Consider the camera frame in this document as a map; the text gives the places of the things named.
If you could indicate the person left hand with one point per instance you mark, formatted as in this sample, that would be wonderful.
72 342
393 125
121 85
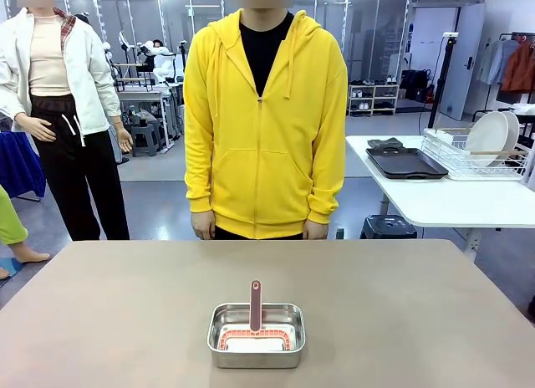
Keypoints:
314 231

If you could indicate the person right hand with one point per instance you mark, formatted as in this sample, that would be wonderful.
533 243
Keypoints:
202 226

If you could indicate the white round plate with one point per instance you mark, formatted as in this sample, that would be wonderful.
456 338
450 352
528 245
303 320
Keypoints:
485 137
514 131

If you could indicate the person right forearm yellow sleeve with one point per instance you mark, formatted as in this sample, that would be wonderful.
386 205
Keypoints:
200 170

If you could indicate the person left forearm yellow sleeve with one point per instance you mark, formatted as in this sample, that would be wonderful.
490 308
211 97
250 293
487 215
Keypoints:
330 175

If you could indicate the blue floor mat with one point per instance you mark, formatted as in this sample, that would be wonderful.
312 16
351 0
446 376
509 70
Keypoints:
8 267

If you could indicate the small green object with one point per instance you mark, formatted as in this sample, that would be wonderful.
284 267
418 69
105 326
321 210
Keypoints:
340 233

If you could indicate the dark blue plastic stool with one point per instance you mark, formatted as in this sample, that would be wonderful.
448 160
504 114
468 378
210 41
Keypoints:
388 229

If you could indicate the grey plastic stool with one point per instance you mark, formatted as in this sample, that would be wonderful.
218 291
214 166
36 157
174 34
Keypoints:
146 139

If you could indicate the person in yellow hoodie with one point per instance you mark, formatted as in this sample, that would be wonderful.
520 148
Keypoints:
263 133

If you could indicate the dark grey folded cloth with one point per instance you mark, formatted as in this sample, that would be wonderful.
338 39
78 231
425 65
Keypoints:
384 142

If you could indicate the stainless steel rectangular container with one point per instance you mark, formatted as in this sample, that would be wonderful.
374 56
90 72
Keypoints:
217 346

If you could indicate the white side table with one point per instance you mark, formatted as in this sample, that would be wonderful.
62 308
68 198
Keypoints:
439 200

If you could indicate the black mannequin trousers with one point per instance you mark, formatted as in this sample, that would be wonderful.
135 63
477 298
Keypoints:
83 175

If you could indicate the white background workbench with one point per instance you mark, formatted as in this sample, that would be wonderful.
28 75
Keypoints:
142 97

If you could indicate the white shoe rack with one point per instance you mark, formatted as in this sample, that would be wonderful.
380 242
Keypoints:
372 99

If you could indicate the white utensil holder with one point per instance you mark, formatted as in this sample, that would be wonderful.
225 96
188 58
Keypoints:
434 138

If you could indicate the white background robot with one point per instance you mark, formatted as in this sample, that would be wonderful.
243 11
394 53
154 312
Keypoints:
161 64

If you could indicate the black luggage bags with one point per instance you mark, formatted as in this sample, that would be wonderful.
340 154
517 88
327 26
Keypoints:
416 85

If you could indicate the white mannequin jacket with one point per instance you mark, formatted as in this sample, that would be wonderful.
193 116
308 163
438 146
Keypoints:
90 83

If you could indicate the mannequin leg green trousers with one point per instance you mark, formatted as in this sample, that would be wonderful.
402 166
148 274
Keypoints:
10 225

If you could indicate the blue cloth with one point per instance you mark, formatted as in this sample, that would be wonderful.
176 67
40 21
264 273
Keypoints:
21 162

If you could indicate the black tripod stand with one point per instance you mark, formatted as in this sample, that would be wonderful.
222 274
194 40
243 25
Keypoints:
443 78

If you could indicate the mannequin with beige top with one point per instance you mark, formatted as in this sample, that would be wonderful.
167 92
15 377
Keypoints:
50 66

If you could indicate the white door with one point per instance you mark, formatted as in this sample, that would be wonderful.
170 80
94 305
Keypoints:
464 62

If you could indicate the light grey hanging shirt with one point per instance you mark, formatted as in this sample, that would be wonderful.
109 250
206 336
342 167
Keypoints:
495 64

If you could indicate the orange hanging jacket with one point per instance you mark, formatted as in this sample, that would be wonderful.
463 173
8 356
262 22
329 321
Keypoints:
518 68

